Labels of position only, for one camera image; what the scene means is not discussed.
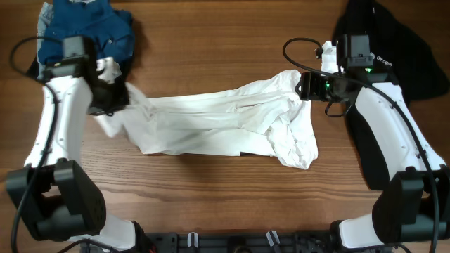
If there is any black polo shirt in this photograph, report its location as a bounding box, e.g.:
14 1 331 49
332 0 449 190

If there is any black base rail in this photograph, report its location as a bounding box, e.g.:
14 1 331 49
147 232 330 253

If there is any black garment under pile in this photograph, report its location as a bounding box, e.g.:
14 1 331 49
26 57 44 79

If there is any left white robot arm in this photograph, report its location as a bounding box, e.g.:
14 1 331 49
6 56 151 252

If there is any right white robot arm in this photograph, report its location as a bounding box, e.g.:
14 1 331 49
296 35 449 252

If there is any white t-shirt black print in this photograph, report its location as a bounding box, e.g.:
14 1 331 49
94 70 319 169

